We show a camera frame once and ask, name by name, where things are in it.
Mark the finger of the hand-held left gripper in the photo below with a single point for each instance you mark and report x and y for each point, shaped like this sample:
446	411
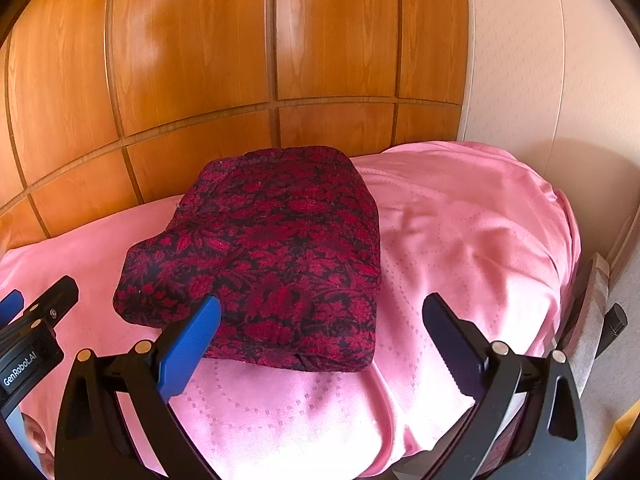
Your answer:
10	305
57	300

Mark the person's left hand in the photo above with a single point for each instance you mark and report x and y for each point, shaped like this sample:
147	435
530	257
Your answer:
36	432

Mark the black bar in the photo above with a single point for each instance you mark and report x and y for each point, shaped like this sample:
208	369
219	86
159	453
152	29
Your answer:
616	325

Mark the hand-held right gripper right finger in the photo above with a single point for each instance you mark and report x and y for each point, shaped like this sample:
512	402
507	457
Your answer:
447	332

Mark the red patterned knit sweater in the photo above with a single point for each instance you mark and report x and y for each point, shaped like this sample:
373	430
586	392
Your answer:
270	250

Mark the pink bed sheet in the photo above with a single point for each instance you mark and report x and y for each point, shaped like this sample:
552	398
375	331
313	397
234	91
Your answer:
475	240

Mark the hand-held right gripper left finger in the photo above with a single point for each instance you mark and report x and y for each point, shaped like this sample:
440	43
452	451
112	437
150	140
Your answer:
192	332

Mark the wooden wardrobe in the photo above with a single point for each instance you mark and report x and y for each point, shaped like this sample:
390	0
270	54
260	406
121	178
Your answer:
200	50

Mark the grey bed base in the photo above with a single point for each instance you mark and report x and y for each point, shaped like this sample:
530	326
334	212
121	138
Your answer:
592	300

